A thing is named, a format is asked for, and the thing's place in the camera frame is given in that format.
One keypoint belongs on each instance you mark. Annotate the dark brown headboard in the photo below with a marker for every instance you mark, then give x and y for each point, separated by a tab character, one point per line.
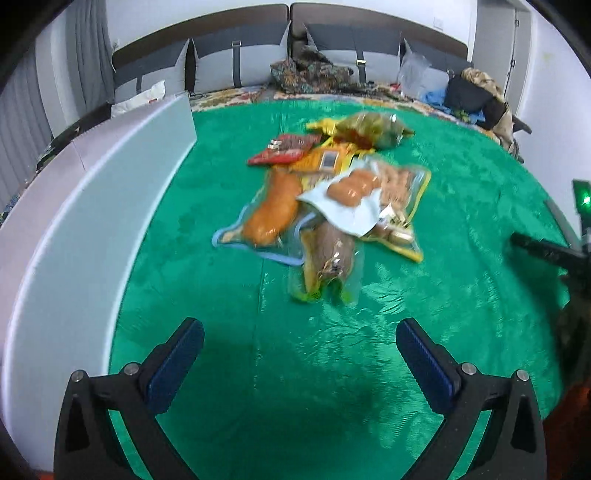
378	18

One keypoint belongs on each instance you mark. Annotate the floral bedsheet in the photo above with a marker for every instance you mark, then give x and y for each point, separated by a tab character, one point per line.
231	98

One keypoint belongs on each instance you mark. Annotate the green floral bedspread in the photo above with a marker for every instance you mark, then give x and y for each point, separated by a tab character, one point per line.
461	207

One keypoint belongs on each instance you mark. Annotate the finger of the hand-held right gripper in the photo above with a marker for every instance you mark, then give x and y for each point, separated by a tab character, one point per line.
545	249

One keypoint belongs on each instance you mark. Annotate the yellow cartoon snack packet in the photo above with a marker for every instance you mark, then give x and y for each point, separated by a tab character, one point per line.
323	159

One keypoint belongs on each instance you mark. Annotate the blue cloth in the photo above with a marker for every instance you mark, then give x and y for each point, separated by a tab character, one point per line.
434	98

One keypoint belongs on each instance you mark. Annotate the clear plastic bag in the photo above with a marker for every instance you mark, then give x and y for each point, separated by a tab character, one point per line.
415	71

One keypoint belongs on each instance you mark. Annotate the white door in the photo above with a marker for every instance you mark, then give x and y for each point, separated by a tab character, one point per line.
496	37

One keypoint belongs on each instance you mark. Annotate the pale blue sausage packet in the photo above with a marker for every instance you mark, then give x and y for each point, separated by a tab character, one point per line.
351	194

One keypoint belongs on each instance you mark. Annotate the blue-edged orange sausage packet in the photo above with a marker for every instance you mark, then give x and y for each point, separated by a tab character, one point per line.
272	207

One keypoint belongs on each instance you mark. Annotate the grey curtain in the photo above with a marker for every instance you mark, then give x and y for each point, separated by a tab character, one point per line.
27	115

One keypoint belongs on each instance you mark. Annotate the white bag with red mark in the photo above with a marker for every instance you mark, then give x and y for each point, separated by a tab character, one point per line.
138	99

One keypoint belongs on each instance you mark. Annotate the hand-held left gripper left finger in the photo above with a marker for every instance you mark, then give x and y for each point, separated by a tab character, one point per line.
178	360

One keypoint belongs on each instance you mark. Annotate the yellow-green bag of eggs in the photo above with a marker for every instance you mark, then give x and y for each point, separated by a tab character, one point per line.
369	129

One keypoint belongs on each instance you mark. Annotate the red snack packet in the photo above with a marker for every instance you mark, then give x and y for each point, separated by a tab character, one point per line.
281	150

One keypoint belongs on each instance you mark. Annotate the grey sofa backrest cushions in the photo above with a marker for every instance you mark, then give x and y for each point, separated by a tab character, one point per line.
184	32

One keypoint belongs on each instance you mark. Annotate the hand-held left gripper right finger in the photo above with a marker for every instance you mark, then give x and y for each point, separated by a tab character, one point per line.
422	364

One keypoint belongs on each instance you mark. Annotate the yellow-edged small sausage packet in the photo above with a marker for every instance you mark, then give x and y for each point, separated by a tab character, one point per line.
404	184

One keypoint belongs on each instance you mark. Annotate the black bag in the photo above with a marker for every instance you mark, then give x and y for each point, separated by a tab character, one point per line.
466	94

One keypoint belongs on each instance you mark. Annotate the brown patterned cloth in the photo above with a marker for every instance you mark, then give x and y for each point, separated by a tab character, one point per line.
314	71

